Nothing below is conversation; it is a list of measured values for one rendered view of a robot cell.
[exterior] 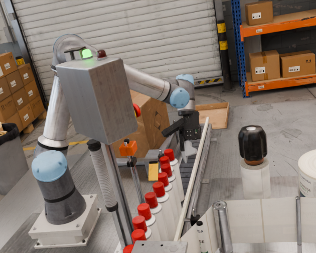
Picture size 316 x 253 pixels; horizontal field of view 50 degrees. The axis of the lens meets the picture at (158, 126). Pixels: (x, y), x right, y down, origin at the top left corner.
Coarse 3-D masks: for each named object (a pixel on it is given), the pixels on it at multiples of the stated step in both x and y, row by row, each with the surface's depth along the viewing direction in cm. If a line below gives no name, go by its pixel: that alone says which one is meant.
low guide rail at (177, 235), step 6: (204, 126) 172; (204, 132) 166; (204, 138) 162; (198, 150) 150; (198, 156) 145; (198, 162) 143; (192, 174) 132; (192, 180) 128; (192, 186) 127; (186, 198) 119; (186, 204) 116; (186, 210) 115; (180, 216) 110; (180, 222) 108; (180, 228) 105; (180, 234) 104; (174, 240) 101
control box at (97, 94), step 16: (64, 64) 85; (80, 64) 80; (96, 64) 76; (112, 64) 78; (64, 80) 85; (80, 80) 78; (96, 80) 76; (112, 80) 78; (80, 96) 82; (96, 96) 76; (112, 96) 79; (128, 96) 82; (80, 112) 86; (96, 112) 79; (112, 112) 80; (128, 112) 83; (80, 128) 89; (96, 128) 82; (112, 128) 81; (128, 128) 84
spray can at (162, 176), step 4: (164, 172) 104; (160, 176) 103; (164, 176) 102; (160, 180) 102; (164, 180) 102; (168, 180) 104; (164, 184) 103; (168, 184) 104; (168, 188) 103; (172, 188) 104; (168, 192) 103; (172, 192) 104; (172, 196) 104; (172, 200) 105; (172, 204) 105; (176, 204) 108; (172, 208) 105; (176, 208) 107; (176, 212) 107; (176, 216) 107; (176, 220) 108; (176, 224) 108; (176, 228) 108
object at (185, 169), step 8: (192, 144) 164; (192, 160) 150; (184, 168) 145; (192, 168) 143; (184, 176) 139; (184, 184) 133; (184, 192) 128; (192, 192) 131; (184, 200) 124; (184, 224) 114
